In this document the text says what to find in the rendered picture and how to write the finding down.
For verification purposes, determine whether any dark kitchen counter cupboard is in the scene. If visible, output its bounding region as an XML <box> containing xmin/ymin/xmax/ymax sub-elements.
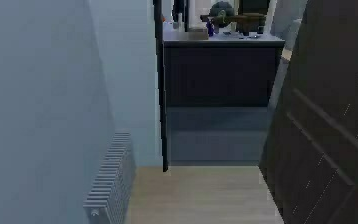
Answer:
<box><xmin>162</xmin><ymin>30</ymin><xmax>286</xmax><ymax>108</ymax></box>

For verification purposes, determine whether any brown box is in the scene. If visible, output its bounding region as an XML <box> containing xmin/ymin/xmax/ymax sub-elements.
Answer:
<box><xmin>187</xmin><ymin>27</ymin><xmax>210</xmax><ymax>41</ymax></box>

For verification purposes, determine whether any blue bottle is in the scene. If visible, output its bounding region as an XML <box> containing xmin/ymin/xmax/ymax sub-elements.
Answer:
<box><xmin>205</xmin><ymin>19</ymin><xmax>215</xmax><ymax>38</ymax></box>

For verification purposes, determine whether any dark green round kettle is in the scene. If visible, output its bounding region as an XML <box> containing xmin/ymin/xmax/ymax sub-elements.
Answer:
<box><xmin>208</xmin><ymin>0</ymin><xmax>236</xmax><ymax>29</ymax></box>

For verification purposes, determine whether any dark olive pan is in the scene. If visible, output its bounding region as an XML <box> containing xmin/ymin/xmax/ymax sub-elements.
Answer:
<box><xmin>200</xmin><ymin>12</ymin><xmax>267</xmax><ymax>36</ymax></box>

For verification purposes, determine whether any grey ribbed wall radiator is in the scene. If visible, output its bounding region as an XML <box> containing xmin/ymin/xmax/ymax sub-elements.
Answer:
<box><xmin>83</xmin><ymin>131</ymin><xmax>137</xmax><ymax>224</ymax></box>

